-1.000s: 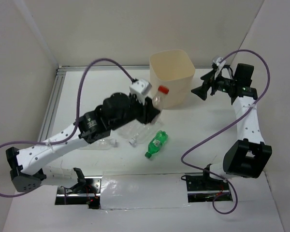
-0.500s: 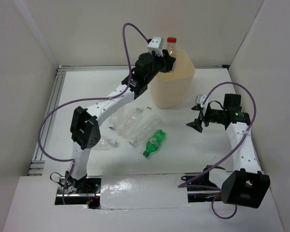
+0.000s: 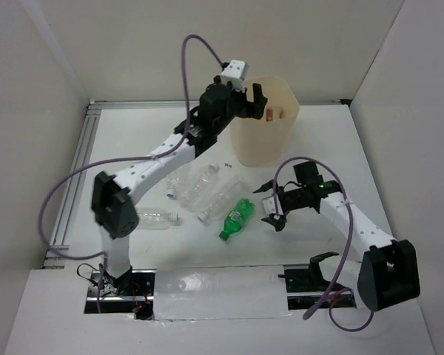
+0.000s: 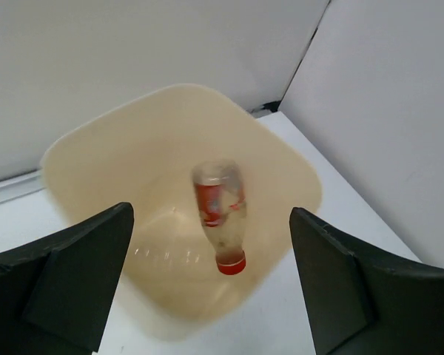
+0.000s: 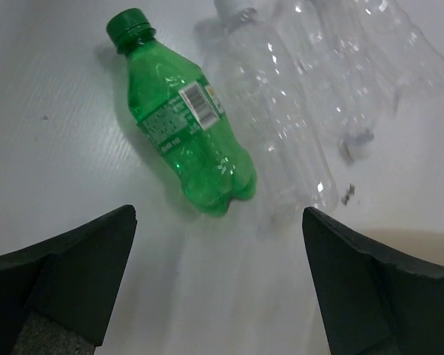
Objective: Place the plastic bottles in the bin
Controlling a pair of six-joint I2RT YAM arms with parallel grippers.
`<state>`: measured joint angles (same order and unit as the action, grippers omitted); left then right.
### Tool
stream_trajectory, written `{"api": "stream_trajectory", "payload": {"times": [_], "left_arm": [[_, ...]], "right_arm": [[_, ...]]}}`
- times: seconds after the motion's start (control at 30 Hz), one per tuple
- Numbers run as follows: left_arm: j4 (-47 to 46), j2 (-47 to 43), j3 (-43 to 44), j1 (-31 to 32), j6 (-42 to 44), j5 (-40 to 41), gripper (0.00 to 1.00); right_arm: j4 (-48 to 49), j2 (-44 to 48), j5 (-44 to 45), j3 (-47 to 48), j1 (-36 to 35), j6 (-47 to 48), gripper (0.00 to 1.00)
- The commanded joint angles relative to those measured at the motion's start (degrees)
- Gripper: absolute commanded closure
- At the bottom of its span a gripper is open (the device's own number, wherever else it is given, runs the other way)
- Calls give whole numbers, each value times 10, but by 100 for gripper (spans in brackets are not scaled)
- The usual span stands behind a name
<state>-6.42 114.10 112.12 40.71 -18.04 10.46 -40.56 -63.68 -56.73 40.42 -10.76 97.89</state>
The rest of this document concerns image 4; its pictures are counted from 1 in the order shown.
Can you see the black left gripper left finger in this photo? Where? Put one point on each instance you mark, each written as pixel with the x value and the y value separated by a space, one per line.
pixel 56 292

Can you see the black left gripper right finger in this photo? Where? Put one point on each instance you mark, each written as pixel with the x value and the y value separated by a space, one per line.
pixel 361 299

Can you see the red label bottle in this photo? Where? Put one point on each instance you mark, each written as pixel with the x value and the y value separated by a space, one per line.
pixel 219 192

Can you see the beige plastic bin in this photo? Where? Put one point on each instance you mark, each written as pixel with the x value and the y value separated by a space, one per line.
pixel 143 153

